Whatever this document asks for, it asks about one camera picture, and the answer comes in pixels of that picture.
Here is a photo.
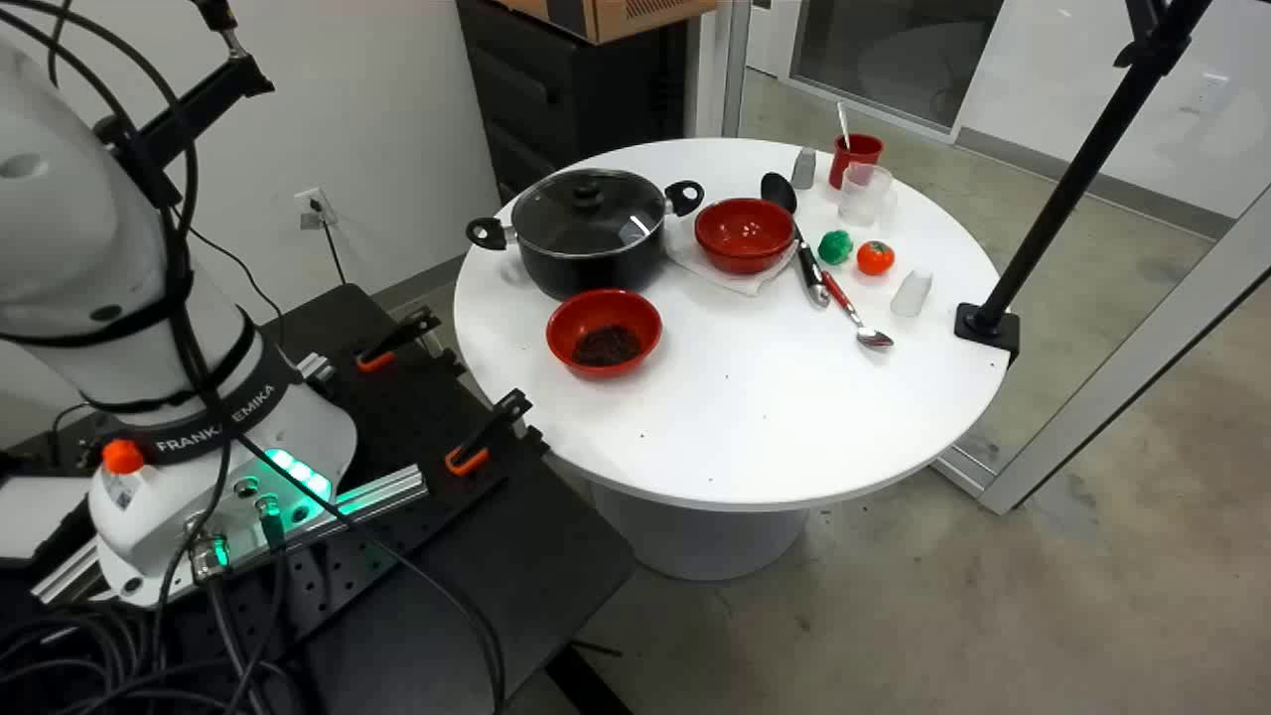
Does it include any glass pot lid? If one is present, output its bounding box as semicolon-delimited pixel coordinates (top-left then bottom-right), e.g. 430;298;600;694
513;171;665;259

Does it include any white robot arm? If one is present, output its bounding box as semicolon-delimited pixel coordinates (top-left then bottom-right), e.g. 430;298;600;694
0;53;357;609

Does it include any black cooking pot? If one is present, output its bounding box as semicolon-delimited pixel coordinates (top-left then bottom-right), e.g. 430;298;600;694
464;167;706;301

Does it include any red bowl with dark food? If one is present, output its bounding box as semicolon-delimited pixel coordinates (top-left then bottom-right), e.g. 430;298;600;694
544;292;661;383

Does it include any round white table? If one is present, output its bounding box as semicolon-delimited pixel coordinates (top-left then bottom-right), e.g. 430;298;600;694
452;184;1008;582

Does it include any white cloth under bowl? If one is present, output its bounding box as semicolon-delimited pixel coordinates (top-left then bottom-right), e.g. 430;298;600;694
661;222;795;298

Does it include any empty red bowl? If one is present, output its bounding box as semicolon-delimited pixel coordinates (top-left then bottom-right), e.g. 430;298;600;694
693;199;795;276

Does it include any black clamp orange tip near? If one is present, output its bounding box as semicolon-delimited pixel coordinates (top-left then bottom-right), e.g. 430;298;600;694
446;391;530;480

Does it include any black clamp orange tip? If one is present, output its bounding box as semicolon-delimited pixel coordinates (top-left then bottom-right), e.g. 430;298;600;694
352;312;442;374
446;391;530;480

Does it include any black ladle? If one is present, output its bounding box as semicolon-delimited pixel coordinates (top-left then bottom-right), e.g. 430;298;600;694
757;171;828;306

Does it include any green toy ball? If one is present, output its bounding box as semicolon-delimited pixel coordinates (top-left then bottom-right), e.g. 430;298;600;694
816;229;855;265

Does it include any black clamp orange tip far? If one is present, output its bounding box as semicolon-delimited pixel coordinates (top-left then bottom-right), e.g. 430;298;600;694
352;312;442;374

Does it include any orange toy tomato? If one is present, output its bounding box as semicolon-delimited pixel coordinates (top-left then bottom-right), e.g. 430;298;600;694
859;244;892;280

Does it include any grey salt shaker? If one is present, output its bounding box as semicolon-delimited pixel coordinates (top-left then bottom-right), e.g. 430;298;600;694
790;149;816;192

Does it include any black drawer cabinet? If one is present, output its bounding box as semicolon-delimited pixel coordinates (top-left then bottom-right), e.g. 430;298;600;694
457;0;687;199

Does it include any clear plastic cup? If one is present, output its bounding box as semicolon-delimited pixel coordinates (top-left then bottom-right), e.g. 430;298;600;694
837;163;890;222

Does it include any white small block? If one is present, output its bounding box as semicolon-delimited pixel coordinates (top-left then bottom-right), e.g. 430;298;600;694
890;269;934;317

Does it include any red cup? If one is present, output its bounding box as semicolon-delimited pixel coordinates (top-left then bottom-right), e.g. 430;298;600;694
828;130;882;188

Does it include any cardboard box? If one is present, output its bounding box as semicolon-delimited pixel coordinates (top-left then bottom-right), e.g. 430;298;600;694
499;0;717;44

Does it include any red handled metal spoon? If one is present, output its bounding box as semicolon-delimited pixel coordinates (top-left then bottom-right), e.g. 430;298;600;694
823;269;892;351

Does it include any black mounting base plate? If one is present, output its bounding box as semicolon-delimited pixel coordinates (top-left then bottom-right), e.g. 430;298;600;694
0;282;635;715

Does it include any white wall outlet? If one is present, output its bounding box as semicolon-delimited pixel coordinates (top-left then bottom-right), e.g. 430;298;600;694
293;188;337;229

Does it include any black camera stand pole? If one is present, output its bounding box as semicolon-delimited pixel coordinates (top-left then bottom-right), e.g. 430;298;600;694
953;0;1209;357

